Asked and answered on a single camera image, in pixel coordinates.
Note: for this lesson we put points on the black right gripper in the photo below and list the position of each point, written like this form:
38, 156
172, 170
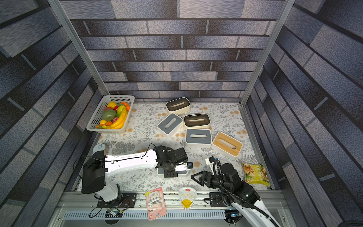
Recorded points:
209, 179

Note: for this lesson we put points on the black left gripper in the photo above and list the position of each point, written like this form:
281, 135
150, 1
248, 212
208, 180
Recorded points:
170, 175

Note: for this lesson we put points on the grey lid tissue box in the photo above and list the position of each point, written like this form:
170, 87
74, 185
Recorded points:
198, 138
170, 125
182, 169

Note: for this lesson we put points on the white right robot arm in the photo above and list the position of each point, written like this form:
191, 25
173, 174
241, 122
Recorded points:
236, 193

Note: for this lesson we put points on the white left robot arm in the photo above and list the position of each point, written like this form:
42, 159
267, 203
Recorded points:
99, 168

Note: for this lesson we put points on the wooden lid tissue box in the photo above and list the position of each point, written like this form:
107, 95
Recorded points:
227, 146

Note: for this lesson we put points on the brown lid rounded tissue box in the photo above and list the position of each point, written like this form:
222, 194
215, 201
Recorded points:
197, 121

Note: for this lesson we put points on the dark brown lid tissue box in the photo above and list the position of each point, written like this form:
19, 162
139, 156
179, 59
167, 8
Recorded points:
178, 106

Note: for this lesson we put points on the yellow smiley snack cup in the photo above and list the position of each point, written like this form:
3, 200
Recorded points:
187, 196

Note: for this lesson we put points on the pink blister pack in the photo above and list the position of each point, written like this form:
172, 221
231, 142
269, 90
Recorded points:
155, 202

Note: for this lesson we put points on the yellow toy banana bunch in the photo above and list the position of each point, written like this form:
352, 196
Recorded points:
120, 121

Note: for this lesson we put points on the orange toy fruit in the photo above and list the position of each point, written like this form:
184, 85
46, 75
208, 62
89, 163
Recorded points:
126, 105

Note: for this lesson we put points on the yellow-green toy pear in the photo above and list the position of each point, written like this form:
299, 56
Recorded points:
120, 109

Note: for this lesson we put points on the green toy mango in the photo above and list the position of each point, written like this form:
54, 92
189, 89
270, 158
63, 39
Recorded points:
109, 115

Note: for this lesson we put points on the yellow toy lemon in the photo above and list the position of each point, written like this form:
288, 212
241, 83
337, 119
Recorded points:
112, 105

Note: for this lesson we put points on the white plastic fruit basket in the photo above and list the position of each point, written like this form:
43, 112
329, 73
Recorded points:
97, 115

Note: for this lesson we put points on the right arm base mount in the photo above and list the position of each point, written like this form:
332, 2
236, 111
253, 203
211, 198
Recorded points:
217, 199

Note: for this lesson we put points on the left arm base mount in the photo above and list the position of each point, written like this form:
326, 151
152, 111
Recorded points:
125, 200

